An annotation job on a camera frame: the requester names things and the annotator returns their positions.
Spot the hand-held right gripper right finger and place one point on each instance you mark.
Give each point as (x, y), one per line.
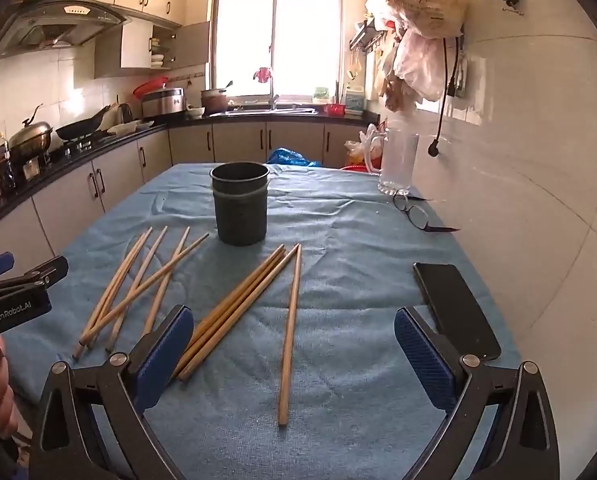
(423, 355)

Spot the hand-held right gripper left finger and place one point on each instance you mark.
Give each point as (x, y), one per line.
(163, 355)

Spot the wooden chopstick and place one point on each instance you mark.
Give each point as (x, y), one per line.
(290, 335)
(138, 288)
(171, 270)
(248, 304)
(113, 292)
(194, 247)
(228, 308)
(231, 317)

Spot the person's left hand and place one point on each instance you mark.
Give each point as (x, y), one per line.
(1, 385)

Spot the black smartphone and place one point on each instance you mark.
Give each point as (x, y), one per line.
(456, 310)

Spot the blue towel tablecloth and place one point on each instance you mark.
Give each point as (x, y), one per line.
(353, 285)

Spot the dark oil bottle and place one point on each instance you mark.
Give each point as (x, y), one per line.
(3, 160)

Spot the black gas stove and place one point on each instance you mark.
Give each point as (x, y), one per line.
(73, 147)

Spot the lidded steel wok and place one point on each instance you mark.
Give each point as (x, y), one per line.
(28, 135)

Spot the black kitchen countertop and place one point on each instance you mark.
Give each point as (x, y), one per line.
(103, 149)

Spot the black eyeglasses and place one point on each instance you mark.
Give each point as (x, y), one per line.
(418, 216)

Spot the black frying pan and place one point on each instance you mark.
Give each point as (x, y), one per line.
(81, 129)

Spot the steel kettle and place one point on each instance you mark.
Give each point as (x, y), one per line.
(123, 111)

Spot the clear glass mug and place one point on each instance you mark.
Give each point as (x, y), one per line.
(398, 165)

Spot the large red plastic basket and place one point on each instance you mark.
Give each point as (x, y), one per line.
(353, 166)

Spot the steel rice cooker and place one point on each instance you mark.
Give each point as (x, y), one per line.
(163, 102)

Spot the red plastic basin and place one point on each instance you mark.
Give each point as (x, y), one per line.
(151, 85)

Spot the orange bin with bag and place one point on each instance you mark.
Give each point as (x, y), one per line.
(363, 145)

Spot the small white bowl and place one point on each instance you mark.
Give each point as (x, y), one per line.
(194, 110)

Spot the beige lower cabinets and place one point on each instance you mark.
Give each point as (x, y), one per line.
(238, 142)

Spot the blue plastic bag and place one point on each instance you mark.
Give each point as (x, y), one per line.
(291, 157)

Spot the brown cooking pot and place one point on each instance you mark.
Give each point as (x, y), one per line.
(213, 101)

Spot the glass range hood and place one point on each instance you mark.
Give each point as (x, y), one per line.
(53, 25)

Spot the small red basket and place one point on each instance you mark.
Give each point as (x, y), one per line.
(334, 109)

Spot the brown plastic bag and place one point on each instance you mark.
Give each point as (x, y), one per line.
(393, 91)

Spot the white detergent container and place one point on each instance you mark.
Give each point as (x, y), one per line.
(354, 97)

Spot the steel kitchen sink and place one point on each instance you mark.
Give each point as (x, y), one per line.
(273, 108)

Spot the green packet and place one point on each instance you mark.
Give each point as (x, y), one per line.
(321, 92)

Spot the steel sink faucet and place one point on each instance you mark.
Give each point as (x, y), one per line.
(274, 92)

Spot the clear plastic bag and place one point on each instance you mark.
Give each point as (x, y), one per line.
(418, 67)

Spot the pink cloth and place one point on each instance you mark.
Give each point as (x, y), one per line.
(263, 74)

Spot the kitchen window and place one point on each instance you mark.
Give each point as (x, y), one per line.
(278, 35)

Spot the beige printed plastic bag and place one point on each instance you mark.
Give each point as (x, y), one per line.
(426, 2)

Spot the open wall cupboard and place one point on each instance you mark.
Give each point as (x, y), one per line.
(153, 50)

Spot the wall power socket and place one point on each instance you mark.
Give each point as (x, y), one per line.
(461, 77)

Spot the metal wall rack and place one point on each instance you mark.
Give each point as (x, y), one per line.
(368, 35)

